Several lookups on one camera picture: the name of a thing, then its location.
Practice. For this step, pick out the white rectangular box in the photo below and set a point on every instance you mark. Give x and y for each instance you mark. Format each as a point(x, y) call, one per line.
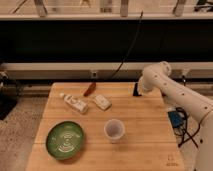
point(102, 102)

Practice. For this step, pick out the clear plastic cup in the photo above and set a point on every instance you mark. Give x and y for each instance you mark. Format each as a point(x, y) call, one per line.
point(114, 130)

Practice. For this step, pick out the blue device on floor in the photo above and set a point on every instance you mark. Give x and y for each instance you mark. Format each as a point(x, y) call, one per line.
point(176, 119)

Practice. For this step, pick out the green patterned bowl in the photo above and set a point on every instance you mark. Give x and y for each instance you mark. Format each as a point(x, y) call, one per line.
point(64, 140)

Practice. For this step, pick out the black eraser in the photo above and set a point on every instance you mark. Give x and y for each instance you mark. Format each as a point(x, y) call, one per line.
point(135, 91)

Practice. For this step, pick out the black equipment at left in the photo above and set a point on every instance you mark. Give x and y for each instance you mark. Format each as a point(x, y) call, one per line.
point(7, 103)

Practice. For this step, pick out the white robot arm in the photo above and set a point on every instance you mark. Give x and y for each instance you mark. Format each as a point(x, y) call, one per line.
point(199, 106)

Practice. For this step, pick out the white tube bottle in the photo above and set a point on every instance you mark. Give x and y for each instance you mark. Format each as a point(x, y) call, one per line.
point(75, 103)

